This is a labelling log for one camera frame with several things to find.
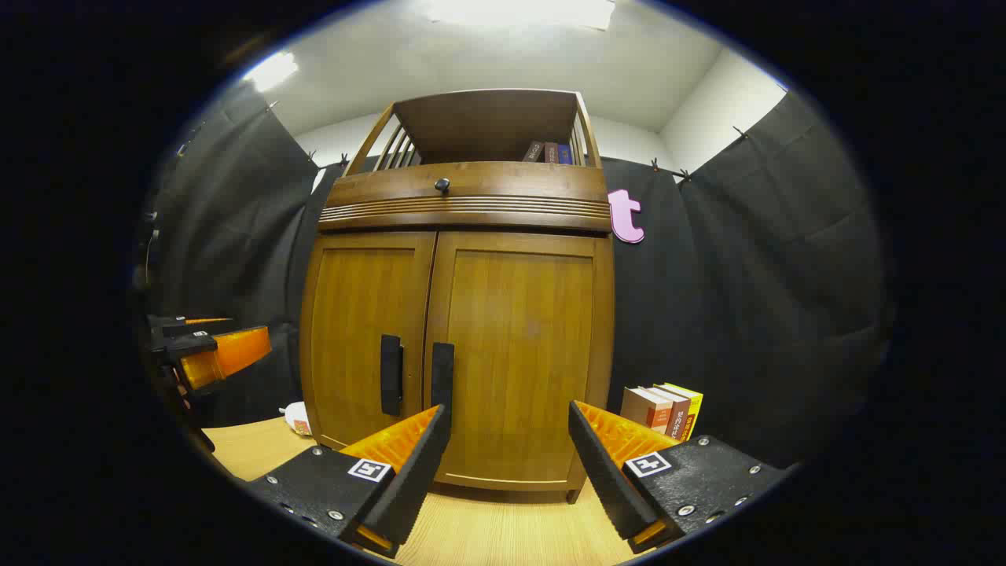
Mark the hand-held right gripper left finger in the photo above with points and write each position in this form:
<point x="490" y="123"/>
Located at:
<point x="420" y="472"/>

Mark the white packet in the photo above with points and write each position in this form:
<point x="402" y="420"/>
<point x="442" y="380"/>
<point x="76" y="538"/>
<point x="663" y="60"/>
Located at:
<point x="297" y="418"/>

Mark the yellow book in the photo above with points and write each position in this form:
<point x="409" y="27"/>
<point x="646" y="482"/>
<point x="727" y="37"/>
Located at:
<point x="695" y="409"/>

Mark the dark red book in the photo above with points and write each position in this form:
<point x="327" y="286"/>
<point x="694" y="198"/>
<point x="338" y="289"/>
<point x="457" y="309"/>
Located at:
<point x="552" y="153"/>

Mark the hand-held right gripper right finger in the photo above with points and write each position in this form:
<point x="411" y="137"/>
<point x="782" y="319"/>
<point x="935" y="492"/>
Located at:
<point x="601" y="472"/>

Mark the black backdrop cloth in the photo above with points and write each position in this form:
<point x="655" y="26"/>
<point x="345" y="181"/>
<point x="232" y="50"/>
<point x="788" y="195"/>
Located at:
<point x="747" y="275"/>

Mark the brown spine book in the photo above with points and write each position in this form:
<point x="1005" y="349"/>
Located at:
<point x="680" y="413"/>

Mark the small ceiling light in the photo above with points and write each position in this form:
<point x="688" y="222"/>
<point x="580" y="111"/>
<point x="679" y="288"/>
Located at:
<point x="271" y="71"/>

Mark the white and brown book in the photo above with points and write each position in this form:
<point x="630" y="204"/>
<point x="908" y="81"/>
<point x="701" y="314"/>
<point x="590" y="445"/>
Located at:
<point x="640" y="409"/>

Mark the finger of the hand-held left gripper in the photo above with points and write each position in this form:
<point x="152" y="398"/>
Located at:
<point x="232" y="354"/>
<point x="169" y="324"/>

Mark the wooden cabinet door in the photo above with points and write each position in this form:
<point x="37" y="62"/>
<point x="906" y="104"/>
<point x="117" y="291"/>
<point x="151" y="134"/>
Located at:
<point x="519" y="338"/>
<point x="354" y="314"/>

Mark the wooden double-door shoe cabinet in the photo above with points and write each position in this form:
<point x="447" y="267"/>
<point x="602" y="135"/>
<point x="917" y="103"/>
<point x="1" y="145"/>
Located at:
<point x="487" y="126"/>

